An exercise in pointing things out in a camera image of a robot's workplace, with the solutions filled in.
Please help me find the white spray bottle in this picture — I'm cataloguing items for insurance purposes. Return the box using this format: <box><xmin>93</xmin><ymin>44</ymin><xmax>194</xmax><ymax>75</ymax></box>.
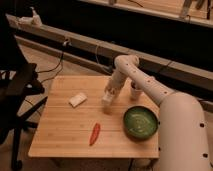
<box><xmin>31</xmin><ymin>7</ymin><xmax>42</xmax><ymax>27</ymax></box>

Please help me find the long metal rail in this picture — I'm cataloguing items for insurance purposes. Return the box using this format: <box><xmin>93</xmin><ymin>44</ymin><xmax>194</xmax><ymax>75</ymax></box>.
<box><xmin>7</xmin><ymin>15</ymin><xmax>213</xmax><ymax>91</ymax></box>

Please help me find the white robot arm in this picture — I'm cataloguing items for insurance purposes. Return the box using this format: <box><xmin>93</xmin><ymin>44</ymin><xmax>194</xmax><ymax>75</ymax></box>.
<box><xmin>102</xmin><ymin>55</ymin><xmax>211</xmax><ymax>171</ymax></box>

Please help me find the green ceramic bowl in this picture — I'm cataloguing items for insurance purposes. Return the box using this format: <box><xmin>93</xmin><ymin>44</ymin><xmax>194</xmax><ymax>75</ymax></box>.
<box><xmin>123</xmin><ymin>106</ymin><xmax>158</xmax><ymax>140</ymax></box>

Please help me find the white cup with utensils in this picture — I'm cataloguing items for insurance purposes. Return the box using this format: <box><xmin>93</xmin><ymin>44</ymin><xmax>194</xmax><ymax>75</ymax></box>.
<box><xmin>130</xmin><ymin>82</ymin><xmax>142</xmax><ymax>100</ymax></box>

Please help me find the black office chair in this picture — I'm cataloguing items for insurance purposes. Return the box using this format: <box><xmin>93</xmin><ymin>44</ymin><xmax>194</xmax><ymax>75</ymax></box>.
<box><xmin>0</xmin><ymin>11</ymin><xmax>47</xmax><ymax>171</ymax></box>

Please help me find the wooden table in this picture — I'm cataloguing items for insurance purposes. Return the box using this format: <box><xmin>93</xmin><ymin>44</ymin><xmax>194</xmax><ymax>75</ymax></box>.
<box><xmin>29</xmin><ymin>76</ymin><xmax>159</xmax><ymax>158</ymax></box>

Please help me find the white sponge block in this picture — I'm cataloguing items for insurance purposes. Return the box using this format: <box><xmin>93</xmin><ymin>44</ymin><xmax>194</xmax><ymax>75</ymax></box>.
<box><xmin>69</xmin><ymin>93</ymin><xmax>87</xmax><ymax>107</ymax></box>

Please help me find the red chili pepper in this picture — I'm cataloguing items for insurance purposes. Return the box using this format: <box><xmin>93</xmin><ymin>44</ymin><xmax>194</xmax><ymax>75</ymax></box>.
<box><xmin>89</xmin><ymin>123</ymin><xmax>101</xmax><ymax>146</ymax></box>

